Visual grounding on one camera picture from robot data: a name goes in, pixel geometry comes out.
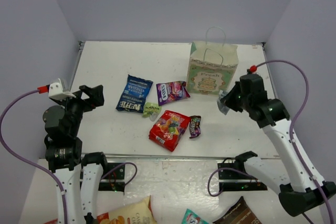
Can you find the teal snack packet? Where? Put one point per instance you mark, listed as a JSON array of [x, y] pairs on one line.
[[191, 217]]

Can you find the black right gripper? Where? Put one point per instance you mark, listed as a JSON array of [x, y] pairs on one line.
[[228, 99]]

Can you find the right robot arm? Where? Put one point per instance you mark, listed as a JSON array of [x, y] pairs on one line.
[[302, 188]]

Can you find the blue kettle chips bag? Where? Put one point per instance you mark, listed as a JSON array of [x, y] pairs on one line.
[[133, 97]]

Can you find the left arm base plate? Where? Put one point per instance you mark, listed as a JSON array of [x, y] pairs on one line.
[[113, 182]]

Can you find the dark brown snack bag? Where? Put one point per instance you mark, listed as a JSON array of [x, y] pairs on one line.
[[239, 213]]

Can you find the cream cassava chips bag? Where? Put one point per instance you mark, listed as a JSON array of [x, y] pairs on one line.
[[136, 213]]

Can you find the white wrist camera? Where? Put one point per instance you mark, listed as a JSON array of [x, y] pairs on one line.
[[59, 91], [252, 70]]

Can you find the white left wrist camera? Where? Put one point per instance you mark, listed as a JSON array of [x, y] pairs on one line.
[[59, 91]]

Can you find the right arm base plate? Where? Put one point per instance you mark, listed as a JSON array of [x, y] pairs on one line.
[[232, 181]]

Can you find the small green candy packet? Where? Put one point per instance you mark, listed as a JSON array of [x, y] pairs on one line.
[[151, 111]]

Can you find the brown m&m packet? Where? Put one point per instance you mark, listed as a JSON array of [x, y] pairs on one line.
[[194, 126]]

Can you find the purple foxs candy bag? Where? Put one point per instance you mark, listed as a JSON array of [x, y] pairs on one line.
[[171, 91]]

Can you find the red fruit candy bag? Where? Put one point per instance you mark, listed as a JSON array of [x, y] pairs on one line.
[[168, 129]]

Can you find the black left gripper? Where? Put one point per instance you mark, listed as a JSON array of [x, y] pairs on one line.
[[85, 99]]

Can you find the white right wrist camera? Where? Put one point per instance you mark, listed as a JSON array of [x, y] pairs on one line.
[[252, 70]]

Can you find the decorated paper bag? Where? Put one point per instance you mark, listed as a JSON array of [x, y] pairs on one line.
[[211, 66]]

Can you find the red snack bag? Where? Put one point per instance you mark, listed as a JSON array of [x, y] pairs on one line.
[[55, 221]]

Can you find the silver foil wrapper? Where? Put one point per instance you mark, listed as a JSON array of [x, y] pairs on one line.
[[221, 102]]

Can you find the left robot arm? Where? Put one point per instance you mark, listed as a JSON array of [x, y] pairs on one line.
[[77, 177]]

